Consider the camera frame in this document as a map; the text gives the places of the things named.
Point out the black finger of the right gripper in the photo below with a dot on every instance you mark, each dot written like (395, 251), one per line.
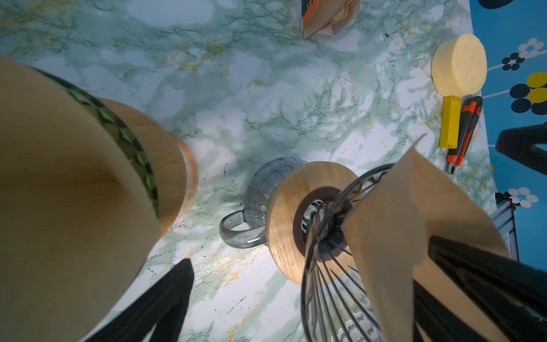
(508, 292)

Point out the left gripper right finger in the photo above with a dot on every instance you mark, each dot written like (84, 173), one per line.
(522, 145)

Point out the red black small tool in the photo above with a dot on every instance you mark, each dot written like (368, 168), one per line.
(469, 118)

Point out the amber glass carafe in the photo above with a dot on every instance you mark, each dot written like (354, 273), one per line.
(192, 177)

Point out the grey glass dripper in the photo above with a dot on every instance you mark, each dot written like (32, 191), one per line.
(335, 305)

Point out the grey glass carafe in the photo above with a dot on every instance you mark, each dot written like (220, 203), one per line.
(246, 228)

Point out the aluminium front rail frame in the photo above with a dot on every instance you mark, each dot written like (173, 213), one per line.
(504, 221)

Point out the yellow rectangular block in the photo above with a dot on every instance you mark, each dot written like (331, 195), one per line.
(450, 122)

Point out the brown paper coffee filter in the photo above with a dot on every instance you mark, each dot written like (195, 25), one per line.
(76, 221)

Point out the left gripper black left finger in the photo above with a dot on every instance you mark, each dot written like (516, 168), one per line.
(160, 310)

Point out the green glass dripper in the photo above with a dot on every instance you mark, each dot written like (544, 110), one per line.
(124, 138)

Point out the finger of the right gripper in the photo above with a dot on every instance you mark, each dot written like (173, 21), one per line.
(437, 321)

